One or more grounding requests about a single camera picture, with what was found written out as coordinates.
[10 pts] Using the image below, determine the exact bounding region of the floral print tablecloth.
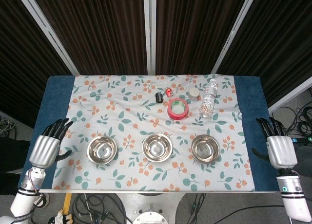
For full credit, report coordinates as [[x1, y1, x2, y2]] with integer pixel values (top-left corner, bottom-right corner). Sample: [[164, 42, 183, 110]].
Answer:
[[52, 74, 255, 192]]

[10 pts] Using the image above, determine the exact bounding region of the black trouser leg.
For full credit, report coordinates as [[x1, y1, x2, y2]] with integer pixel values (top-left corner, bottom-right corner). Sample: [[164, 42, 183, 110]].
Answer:
[[0, 137, 32, 196]]

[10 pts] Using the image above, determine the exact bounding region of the clear plastic water bottle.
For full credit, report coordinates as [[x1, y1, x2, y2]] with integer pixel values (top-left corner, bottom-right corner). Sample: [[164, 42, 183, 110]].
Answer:
[[198, 78, 218, 119]]

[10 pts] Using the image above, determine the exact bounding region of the stainless steel bowl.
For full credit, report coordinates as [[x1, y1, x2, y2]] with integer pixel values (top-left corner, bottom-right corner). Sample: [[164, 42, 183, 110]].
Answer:
[[87, 135, 117, 165], [142, 133, 173, 162], [191, 134, 221, 163]]

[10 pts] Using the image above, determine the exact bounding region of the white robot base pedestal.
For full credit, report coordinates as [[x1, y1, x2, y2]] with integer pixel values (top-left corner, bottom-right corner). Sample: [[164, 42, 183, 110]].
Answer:
[[116, 192, 186, 224]]

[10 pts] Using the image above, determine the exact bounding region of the white yellow work glove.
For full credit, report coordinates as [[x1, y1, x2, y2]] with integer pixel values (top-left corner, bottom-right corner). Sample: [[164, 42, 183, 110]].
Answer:
[[54, 208, 74, 224]]

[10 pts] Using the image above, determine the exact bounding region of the yellow bar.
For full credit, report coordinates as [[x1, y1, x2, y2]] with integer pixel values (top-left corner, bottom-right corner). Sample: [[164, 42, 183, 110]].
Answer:
[[63, 193, 73, 215]]

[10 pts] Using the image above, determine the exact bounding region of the small jar with white lid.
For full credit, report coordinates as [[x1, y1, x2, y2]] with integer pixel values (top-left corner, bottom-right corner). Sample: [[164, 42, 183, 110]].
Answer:
[[189, 87, 201, 101]]

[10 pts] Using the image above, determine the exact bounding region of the white partition frame post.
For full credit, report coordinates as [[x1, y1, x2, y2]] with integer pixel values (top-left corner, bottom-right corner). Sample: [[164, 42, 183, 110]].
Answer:
[[14, 0, 79, 75], [142, 0, 157, 75], [211, 0, 259, 75]]

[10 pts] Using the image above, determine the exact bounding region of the black power strip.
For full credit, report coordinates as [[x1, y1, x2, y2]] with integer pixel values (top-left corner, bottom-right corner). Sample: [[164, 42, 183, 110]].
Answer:
[[292, 137, 312, 144]]

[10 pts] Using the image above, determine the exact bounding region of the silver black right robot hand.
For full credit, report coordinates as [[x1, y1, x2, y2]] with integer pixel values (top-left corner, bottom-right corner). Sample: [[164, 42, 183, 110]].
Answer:
[[251, 116, 298, 169]]

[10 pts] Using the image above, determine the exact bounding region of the black floor cable bundle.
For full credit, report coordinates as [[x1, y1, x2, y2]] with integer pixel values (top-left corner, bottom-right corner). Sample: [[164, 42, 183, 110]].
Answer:
[[72, 193, 134, 224], [271, 103, 312, 138]]

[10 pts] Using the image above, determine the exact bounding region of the blue table cover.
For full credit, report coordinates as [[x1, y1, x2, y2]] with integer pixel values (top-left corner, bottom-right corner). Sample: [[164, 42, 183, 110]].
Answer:
[[19, 75, 284, 193]]

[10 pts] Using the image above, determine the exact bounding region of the dark ribbed partition panel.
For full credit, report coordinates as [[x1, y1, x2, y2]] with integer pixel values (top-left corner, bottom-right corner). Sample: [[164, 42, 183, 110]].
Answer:
[[218, 0, 312, 108], [0, 0, 72, 127], [30, 0, 148, 75], [155, 0, 250, 75]]

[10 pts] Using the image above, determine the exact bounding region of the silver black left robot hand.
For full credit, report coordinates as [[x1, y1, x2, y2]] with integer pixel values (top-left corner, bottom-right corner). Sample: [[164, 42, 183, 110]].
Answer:
[[29, 118, 74, 168]]

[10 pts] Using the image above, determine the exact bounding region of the red tape roll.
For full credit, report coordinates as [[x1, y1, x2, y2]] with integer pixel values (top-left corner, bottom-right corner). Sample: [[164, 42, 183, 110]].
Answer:
[[167, 98, 190, 120]]

